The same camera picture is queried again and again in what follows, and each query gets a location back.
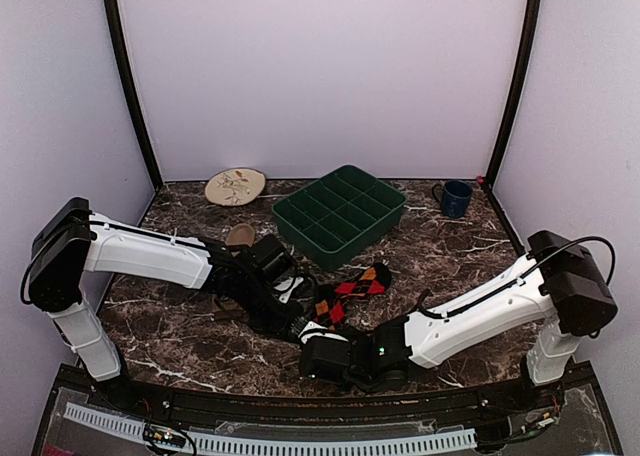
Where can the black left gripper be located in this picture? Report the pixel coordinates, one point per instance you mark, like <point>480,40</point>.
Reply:
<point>292,320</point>

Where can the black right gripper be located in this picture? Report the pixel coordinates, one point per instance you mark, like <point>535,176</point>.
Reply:
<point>310,358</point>

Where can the red yellow argyle sock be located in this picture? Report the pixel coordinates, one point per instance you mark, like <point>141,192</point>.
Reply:
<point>331,301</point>

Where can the dark blue mug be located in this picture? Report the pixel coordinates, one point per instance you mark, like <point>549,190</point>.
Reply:
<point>453,197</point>

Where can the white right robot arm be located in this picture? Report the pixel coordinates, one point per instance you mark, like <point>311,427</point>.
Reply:
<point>557,282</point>

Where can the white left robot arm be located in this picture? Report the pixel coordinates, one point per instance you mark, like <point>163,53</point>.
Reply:
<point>77,242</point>

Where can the brown ribbed sock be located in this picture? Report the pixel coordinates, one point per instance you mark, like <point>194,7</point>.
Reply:
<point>224,308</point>

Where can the green divided organizer tray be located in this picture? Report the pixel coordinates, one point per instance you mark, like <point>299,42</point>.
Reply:
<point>336,217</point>

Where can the round wooden slice plate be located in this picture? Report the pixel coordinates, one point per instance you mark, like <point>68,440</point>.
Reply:
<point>235,187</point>

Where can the white slotted cable duct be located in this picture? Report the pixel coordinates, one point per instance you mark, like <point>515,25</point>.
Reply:
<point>236,438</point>

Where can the black front table rail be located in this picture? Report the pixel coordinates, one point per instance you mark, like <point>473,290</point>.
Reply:
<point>480,404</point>

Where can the black left corner post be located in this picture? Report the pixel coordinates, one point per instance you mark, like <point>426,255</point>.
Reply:
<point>128,85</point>

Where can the black corner post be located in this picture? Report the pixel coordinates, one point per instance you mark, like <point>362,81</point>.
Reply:
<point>128,85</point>
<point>521,65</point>

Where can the black right corner post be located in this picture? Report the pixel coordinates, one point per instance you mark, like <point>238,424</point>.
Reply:
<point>521,65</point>

